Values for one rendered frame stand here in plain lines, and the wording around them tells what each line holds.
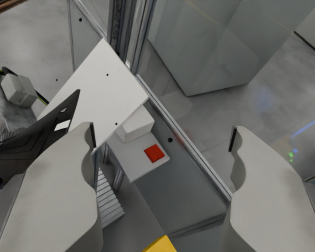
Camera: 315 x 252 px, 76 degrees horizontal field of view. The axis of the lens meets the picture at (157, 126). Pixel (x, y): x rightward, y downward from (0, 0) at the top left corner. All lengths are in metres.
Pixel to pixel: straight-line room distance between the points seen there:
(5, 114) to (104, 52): 0.37
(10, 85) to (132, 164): 0.57
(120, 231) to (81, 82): 1.31
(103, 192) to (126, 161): 0.79
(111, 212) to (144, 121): 0.94
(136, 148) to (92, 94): 0.45
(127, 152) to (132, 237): 0.92
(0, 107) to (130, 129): 0.48
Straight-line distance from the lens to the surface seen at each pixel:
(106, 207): 1.72
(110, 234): 1.77
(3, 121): 0.78
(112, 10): 0.88
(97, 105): 0.65
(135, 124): 0.97
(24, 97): 0.85
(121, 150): 1.01
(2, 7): 0.43
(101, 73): 0.66
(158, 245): 0.71
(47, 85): 2.45
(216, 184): 0.94
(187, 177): 1.08
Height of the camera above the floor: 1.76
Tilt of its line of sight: 52 degrees down
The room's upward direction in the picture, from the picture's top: 26 degrees clockwise
